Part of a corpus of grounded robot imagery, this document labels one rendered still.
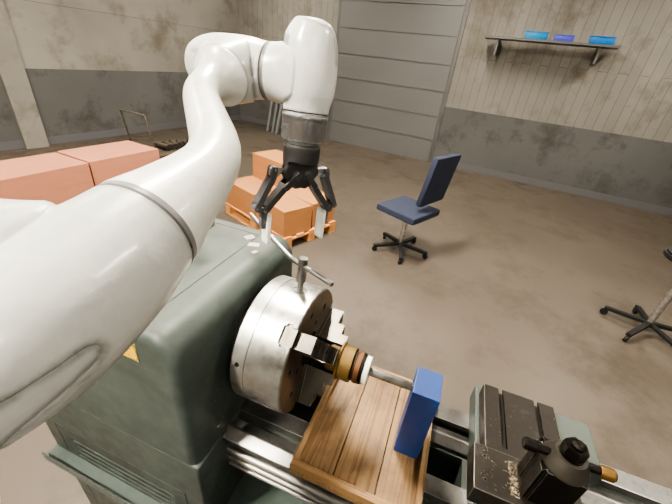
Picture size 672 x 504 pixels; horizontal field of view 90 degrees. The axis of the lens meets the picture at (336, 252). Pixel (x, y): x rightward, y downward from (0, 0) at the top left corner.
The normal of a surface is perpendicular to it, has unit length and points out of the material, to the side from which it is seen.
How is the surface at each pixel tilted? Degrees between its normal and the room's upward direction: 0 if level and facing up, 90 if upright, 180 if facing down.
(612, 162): 90
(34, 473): 0
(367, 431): 0
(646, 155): 90
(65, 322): 62
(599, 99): 90
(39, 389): 90
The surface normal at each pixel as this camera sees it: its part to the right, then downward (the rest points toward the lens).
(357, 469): 0.11, -0.86
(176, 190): 0.71, -0.53
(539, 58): -0.47, 0.40
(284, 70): -0.29, 0.34
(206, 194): 0.93, -0.22
